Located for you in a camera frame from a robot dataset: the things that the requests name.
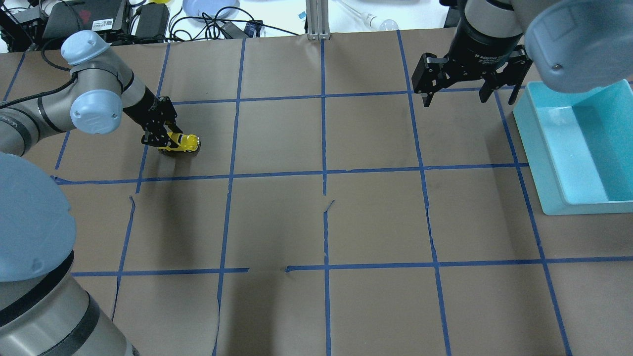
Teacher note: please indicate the teal plastic bin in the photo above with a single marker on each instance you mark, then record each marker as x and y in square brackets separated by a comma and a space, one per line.
[579, 148]

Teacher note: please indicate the black computer box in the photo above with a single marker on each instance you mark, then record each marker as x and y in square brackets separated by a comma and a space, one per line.
[107, 18]

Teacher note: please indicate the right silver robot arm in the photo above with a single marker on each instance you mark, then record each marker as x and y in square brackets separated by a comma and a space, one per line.
[575, 45]

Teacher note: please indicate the aluminium frame post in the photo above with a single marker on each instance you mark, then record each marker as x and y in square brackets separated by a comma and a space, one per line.
[317, 21]

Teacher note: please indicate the light blue plate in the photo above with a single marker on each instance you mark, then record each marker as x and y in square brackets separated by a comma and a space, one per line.
[194, 9]

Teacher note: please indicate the black power adapter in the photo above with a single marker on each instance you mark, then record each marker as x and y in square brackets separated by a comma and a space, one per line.
[151, 22]

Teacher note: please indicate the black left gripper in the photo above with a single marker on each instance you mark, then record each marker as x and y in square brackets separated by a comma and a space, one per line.
[142, 109]

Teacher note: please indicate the yellow beetle toy car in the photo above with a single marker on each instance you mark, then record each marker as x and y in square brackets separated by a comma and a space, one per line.
[187, 143]

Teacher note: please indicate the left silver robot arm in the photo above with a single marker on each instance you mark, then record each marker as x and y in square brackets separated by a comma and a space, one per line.
[102, 89]

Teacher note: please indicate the light bulb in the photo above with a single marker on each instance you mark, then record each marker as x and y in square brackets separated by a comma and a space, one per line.
[370, 20]

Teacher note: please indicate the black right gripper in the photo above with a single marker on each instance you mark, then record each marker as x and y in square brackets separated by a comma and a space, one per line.
[482, 43]

